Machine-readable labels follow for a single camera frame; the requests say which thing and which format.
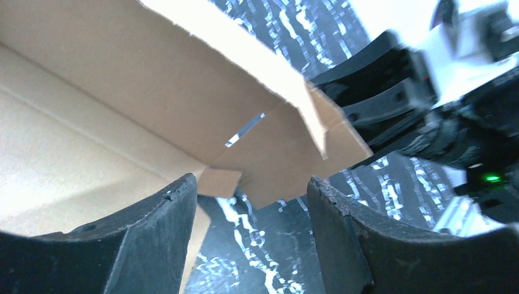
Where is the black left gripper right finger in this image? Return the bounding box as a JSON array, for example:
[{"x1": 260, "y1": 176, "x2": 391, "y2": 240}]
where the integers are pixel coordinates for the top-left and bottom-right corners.
[{"x1": 307, "y1": 176, "x2": 518, "y2": 293}]

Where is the aluminium front frame rail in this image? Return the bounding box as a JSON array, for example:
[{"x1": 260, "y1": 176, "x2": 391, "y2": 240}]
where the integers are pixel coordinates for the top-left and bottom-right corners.
[{"x1": 432, "y1": 196, "x2": 504, "y2": 237}]

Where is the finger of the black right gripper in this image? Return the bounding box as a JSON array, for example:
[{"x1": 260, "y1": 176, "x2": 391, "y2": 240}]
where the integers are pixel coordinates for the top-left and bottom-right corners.
[
  {"x1": 311, "y1": 31, "x2": 422, "y2": 106},
  {"x1": 342, "y1": 79, "x2": 436, "y2": 142}
]

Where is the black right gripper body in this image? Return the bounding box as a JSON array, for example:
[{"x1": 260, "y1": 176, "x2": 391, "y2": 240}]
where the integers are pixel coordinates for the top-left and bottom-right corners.
[{"x1": 354, "y1": 1, "x2": 518, "y2": 224}]

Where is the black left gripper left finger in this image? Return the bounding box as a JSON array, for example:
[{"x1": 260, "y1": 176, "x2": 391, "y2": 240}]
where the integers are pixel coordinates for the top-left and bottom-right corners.
[{"x1": 1, "y1": 173, "x2": 197, "y2": 293}]

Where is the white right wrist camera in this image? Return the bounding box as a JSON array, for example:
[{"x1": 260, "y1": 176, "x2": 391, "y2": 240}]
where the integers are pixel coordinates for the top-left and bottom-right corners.
[{"x1": 419, "y1": 1, "x2": 518, "y2": 107}]

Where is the brown cardboard box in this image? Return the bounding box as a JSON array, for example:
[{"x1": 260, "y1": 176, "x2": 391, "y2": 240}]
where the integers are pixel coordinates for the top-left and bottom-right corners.
[{"x1": 1, "y1": 1, "x2": 371, "y2": 293}]

